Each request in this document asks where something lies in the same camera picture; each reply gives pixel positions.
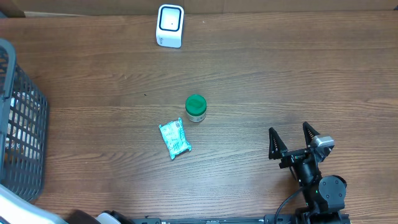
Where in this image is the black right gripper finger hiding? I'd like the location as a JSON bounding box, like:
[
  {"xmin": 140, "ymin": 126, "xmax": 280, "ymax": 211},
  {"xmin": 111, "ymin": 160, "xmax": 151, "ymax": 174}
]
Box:
[
  {"xmin": 269, "ymin": 128, "xmax": 288, "ymax": 160},
  {"xmin": 303, "ymin": 121, "xmax": 320, "ymax": 146}
]

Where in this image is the green lid jar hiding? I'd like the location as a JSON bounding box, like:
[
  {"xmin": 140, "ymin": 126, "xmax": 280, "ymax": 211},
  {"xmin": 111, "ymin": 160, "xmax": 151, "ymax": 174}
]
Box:
[{"xmin": 185, "ymin": 94, "xmax": 207, "ymax": 123}]

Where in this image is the teal snack packet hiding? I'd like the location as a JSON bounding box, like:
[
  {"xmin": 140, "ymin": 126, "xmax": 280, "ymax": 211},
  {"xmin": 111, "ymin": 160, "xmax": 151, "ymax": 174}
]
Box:
[{"xmin": 159, "ymin": 118, "xmax": 192, "ymax": 160}]

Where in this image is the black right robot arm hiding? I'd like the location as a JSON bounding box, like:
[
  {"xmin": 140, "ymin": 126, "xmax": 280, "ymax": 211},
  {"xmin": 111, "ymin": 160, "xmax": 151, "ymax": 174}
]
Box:
[{"xmin": 264, "ymin": 122, "xmax": 351, "ymax": 224}]

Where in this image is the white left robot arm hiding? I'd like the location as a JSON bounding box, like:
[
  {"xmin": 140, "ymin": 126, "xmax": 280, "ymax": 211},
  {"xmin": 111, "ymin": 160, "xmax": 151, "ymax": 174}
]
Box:
[{"xmin": 1, "ymin": 185, "xmax": 132, "ymax": 224}]

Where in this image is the white barcode scanner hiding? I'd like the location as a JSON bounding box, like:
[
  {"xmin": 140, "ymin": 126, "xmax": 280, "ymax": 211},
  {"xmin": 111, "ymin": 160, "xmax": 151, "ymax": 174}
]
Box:
[{"xmin": 155, "ymin": 4, "xmax": 185, "ymax": 49}]

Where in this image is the grey plastic mesh basket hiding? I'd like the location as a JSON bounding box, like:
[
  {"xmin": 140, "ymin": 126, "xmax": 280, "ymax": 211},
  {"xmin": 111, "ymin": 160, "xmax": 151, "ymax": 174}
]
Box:
[{"xmin": 1, "ymin": 39, "xmax": 49, "ymax": 202}]

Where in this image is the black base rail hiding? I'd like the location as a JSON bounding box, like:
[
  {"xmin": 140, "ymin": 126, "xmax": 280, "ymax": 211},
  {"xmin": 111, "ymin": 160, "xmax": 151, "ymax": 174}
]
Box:
[{"xmin": 129, "ymin": 215, "xmax": 300, "ymax": 224}]

